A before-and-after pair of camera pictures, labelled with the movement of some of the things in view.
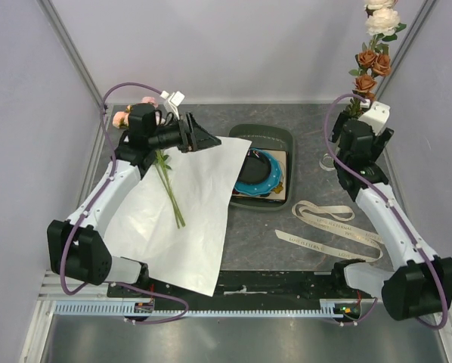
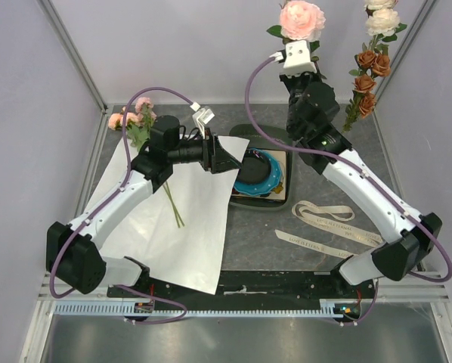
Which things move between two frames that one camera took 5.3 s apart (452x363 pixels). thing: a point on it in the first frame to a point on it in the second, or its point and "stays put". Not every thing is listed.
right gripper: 379,143 to 308,76
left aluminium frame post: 56,24 stays put
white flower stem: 383,22 stays put
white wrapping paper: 174,218 stays put
